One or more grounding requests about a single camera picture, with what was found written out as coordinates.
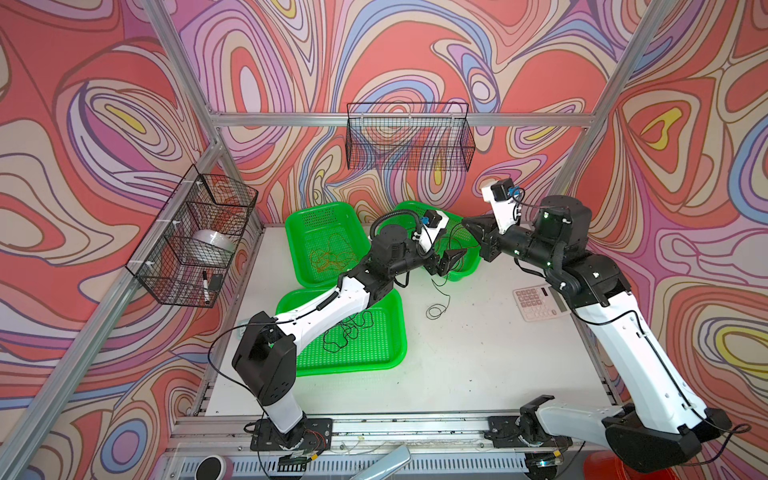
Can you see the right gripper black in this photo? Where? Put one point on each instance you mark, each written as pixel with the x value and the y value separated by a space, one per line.
pixel 485 225

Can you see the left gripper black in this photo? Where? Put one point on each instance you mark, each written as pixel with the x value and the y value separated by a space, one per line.
pixel 443 266

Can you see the green basket front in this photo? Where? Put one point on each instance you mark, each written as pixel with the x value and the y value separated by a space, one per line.
pixel 372 340

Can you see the green basket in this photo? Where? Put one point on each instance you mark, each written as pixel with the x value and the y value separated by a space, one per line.
pixel 454 236
pixel 372 340
pixel 325 241

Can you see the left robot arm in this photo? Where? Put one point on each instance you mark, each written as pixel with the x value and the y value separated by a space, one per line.
pixel 266 356

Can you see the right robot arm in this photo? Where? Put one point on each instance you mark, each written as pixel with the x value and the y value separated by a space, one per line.
pixel 666 423

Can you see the green basket back right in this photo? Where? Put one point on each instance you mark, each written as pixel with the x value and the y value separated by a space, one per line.
pixel 454 236

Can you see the pink white calculator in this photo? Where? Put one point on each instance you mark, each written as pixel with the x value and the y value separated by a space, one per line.
pixel 540 303

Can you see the green basket back left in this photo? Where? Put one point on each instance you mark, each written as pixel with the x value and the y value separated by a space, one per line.
pixel 325 241

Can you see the silver metal bar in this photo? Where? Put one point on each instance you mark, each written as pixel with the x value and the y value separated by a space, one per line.
pixel 386 466

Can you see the red bucket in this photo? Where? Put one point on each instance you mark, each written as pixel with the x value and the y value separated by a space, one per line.
pixel 604 465

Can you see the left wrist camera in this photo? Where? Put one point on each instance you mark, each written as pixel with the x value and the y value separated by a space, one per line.
pixel 433 224

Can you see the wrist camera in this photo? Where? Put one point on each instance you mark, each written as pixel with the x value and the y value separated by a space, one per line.
pixel 505 199
pixel 433 224

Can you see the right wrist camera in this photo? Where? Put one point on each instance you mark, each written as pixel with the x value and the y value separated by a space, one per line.
pixel 505 199

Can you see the black wire basket back wall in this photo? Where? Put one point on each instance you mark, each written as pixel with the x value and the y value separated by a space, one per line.
pixel 409 136

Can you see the black wire basket wall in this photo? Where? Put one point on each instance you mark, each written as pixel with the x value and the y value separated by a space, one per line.
pixel 208 220
pixel 409 136

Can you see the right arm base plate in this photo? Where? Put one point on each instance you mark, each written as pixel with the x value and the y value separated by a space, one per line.
pixel 510 432

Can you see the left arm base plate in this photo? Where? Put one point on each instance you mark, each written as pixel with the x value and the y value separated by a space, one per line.
pixel 309 435

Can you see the black wire basket left wall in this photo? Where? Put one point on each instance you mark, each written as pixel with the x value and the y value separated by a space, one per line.
pixel 208 220

